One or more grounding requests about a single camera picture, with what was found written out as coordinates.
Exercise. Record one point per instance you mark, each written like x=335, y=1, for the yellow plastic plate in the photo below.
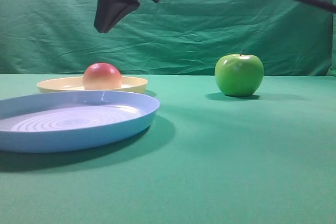
x=129, y=84

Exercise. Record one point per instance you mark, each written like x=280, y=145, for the blue plastic plate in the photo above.
x=73, y=120

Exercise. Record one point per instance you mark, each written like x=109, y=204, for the green backdrop cloth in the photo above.
x=169, y=37

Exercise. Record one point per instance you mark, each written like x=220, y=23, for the green apple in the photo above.
x=239, y=75

